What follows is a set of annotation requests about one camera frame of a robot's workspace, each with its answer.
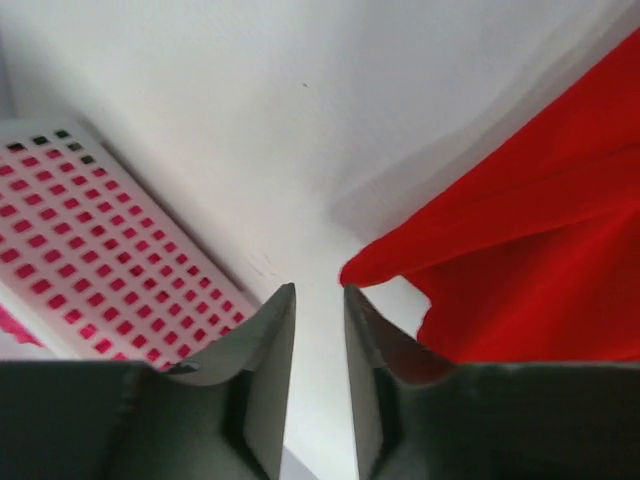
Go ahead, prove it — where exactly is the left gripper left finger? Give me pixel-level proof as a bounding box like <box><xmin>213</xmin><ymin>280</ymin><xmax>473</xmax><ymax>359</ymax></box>
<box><xmin>1</xmin><ymin>283</ymin><xmax>296</xmax><ymax>479</ymax></box>

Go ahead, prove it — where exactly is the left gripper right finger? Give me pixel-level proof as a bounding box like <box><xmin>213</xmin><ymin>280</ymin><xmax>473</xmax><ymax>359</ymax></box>
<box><xmin>344</xmin><ymin>286</ymin><xmax>639</xmax><ymax>479</ymax></box>

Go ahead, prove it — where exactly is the red t shirt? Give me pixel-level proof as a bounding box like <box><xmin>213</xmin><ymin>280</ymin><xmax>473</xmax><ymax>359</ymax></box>
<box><xmin>340</xmin><ymin>34</ymin><xmax>639</xmax><ymax>363</ymax></box>

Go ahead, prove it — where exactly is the white plastic basket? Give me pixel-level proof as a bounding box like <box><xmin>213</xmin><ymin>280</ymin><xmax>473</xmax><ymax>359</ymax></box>
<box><xmin>0</xmin><ymin>117</ymin><xmax>264</xmax><ymax>374</ymax></box>

